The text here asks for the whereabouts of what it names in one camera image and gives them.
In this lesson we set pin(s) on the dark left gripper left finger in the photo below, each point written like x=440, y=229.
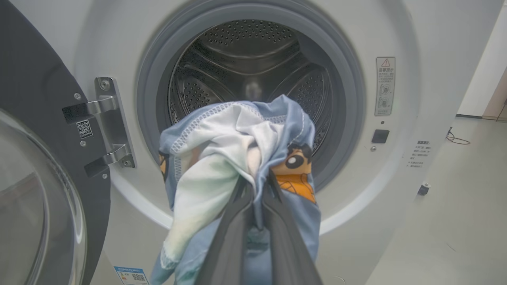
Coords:
x=229, y=245

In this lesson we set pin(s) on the stainless steel perforated drum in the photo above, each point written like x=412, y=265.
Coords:
x=245, y=51

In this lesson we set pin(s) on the white front-load washing machine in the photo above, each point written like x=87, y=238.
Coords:
x=356, y=221

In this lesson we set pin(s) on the silver metal door hinge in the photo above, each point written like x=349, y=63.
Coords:
x=113, y=118

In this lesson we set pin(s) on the white QR code sticker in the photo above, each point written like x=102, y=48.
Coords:
x=84, y=129

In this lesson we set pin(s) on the blue cartoon garment white lining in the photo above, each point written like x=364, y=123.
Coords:
x=214, y=158

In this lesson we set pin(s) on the blue energy label sticker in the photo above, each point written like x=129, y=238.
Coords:
x=130, y=276

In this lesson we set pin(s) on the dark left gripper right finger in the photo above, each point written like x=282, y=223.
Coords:
x=289, y=253

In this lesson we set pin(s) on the washing machine glass door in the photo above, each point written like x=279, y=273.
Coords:
x=35, y=87

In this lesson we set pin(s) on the white warning label red triangle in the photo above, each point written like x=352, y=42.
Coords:
x=385, y=87

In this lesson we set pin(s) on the small printed text label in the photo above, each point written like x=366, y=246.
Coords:
x=420, y=154

